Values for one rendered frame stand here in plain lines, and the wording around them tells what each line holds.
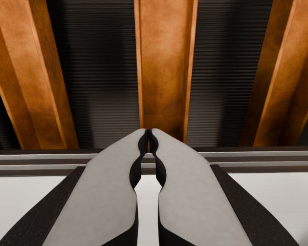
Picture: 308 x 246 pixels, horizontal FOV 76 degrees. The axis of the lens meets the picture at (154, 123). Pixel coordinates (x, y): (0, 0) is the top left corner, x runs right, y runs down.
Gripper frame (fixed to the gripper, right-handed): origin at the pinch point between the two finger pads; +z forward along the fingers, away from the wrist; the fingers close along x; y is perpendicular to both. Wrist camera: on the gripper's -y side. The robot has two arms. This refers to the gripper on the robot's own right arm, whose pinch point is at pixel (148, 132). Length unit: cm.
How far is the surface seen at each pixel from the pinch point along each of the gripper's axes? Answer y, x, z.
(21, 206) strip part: 14.0, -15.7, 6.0
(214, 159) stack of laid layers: 8.3, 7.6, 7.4
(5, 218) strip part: 16.1, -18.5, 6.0
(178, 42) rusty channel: -2.9, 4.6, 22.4
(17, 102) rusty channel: 6.1, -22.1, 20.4
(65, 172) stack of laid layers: 9.1, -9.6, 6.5
